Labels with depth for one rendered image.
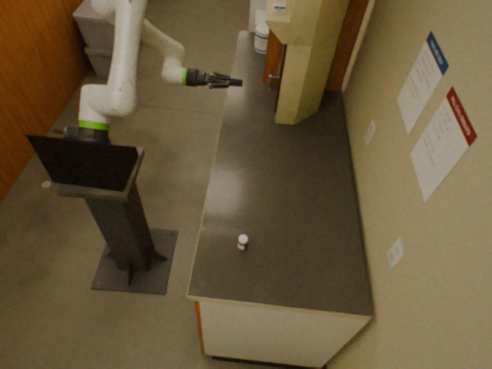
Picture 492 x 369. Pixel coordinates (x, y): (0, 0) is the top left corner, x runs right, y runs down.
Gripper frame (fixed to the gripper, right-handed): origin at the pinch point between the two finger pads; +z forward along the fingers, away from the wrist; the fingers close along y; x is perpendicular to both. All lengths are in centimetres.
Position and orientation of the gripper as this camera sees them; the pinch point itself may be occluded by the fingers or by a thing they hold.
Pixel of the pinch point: (236, 82)
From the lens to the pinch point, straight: 191.7
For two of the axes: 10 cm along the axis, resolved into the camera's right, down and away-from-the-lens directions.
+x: -0.6, 6.1, 7.9
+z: 9.9, 1.1, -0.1
